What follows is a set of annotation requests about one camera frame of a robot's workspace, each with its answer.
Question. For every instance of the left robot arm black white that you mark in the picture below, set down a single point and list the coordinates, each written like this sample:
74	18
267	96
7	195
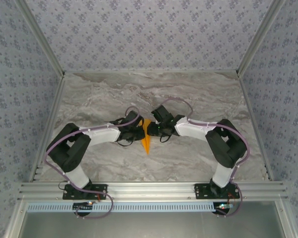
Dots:
69	146

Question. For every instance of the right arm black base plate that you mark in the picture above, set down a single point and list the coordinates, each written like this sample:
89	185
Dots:
203	192

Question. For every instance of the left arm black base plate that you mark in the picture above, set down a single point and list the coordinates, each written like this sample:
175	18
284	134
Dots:
72	193

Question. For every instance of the aluminium table side rail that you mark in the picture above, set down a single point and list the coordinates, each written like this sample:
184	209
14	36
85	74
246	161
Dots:
253	119
53	114

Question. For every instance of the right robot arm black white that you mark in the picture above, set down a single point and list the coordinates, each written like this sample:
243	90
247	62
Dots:
228	143

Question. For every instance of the aluminium frame post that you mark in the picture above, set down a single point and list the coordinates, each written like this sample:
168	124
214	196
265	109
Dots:
42	42
259	37

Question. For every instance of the small circuit board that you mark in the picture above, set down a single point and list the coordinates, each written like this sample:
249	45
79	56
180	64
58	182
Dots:
83	206
223	206

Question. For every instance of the aluminium mounting rail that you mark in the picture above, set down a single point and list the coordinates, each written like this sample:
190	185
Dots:
149	191

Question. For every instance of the orange square paper sheet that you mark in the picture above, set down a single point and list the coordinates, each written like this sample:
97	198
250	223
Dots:
147	145

